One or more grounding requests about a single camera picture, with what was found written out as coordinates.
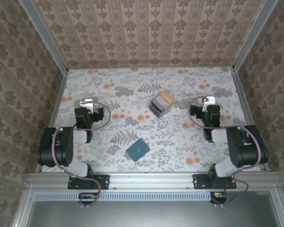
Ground teal card holder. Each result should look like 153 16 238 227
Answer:
125 139 150 163

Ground aluminium table side rail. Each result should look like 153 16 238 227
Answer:
35 68 69 173
229 67 271 172

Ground purple camera cable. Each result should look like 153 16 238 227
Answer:
188 96 262 209
51 101 112 209

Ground grey metal panel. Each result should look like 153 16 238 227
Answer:
26 201 282 227

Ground aluminium frame post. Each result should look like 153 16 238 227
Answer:
18 0 69 74
231 0 279 71

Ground grey slotted cable duct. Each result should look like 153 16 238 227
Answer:
34 192 215 202

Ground aluminium front rail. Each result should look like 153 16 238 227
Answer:
26 172 283 190

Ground orange card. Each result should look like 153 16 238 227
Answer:
161 91 175 105

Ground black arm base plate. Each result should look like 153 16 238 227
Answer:
193 174 237 190
68 174 110 191

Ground black controller board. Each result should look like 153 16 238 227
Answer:
210 192 228 205
78 192 100 206

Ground pale lilac card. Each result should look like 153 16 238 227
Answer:
152 94 169 110

